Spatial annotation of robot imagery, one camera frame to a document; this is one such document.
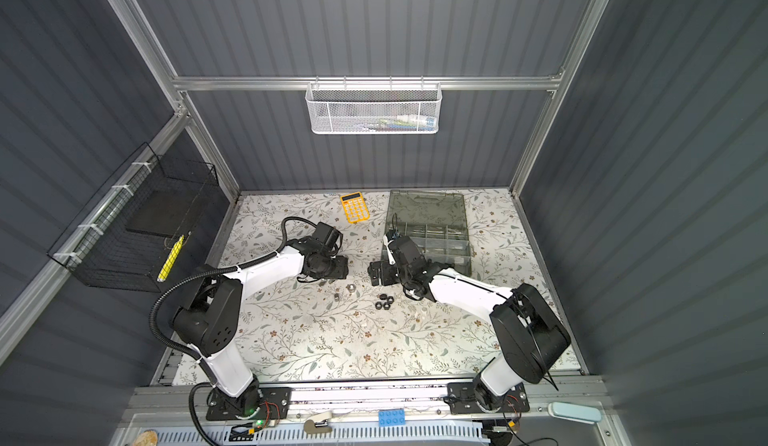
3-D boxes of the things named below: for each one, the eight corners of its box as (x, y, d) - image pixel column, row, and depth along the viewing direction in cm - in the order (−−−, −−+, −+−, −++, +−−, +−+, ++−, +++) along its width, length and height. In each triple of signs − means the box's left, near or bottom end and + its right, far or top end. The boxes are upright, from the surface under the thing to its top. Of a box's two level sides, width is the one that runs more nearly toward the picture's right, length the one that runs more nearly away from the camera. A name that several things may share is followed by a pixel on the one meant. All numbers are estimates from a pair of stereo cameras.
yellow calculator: (349, 224, 113) (348, 221, 111) (340, 199, 121) (339, 195, 120) (371, 218, 115) (371, 215, 113) (361, 194, 123) (360, 190, 121)
